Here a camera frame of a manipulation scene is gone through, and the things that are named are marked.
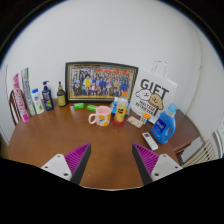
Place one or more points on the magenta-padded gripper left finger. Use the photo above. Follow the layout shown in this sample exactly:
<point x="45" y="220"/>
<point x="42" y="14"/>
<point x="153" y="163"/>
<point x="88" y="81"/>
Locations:
<point x="77" y="158"/>

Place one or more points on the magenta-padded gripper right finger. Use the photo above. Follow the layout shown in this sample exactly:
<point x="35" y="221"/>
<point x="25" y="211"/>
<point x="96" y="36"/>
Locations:
<point x="146" y="158"/>

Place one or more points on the orange juice bottle orange cap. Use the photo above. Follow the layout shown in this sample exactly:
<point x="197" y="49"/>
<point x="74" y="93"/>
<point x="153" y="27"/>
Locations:
<point x="120" y="111"/>

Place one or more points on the white remote control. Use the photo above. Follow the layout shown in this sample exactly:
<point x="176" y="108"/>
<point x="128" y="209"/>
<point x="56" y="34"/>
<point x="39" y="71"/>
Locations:
<point x="150" y="141"/>

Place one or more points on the blue detergent bottle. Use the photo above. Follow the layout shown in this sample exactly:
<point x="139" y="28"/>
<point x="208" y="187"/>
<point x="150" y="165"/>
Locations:
<point x="163" y="128"/>

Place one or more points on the small patterned snack packet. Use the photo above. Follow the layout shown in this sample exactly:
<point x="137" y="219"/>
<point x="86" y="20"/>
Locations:
<point x="134" y="121"/>

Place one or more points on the colourful puzzle cube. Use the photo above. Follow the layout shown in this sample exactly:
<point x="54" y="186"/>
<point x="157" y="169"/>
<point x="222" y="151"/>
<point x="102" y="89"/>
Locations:
<point x="145" y="118"/>

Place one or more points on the flat round red coaster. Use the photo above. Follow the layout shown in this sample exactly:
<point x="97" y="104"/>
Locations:
<point x="116" y="125"/>

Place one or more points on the pink mug with orange print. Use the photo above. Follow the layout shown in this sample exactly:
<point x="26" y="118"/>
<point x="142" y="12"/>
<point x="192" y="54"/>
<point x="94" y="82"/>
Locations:
<point x="102" y="116"/>

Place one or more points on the dark wooden side table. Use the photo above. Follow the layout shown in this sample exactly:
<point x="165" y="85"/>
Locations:
<point x="186" y="130"/>

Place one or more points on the white radiator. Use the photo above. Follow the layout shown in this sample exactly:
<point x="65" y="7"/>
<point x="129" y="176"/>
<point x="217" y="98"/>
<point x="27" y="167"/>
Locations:
<point x="200" y="153"/>

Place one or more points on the amber pump bottle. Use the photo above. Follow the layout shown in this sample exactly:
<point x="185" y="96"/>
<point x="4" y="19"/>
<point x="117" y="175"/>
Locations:
<point x="61" y="98"/>

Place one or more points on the dark blue pump bottle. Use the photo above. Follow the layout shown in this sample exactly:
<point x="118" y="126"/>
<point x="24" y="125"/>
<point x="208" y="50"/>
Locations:
<point x="48" y="100"/>

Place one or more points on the white shampoo bottle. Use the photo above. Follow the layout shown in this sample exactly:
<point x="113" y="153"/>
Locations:
<point x="38" y="103"/>

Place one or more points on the white paper gift bag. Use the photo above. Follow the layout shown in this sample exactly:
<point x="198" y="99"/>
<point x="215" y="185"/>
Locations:
<point x="156" y="88"/>

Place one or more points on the framed group picture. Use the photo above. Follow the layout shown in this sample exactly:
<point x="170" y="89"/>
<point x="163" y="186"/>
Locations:
<point x="100" y="81"/>

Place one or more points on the brown wooden chair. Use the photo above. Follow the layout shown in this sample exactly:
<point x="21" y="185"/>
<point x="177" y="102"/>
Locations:
<point x="13" y="106"/>

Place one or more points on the tall pink and white box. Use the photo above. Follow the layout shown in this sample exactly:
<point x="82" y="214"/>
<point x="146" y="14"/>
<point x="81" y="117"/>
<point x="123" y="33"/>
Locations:
<point x="20" y="98"/>

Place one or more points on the tall green and white box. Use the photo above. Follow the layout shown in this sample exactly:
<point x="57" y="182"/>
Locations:
<point x="28" y="91"/>

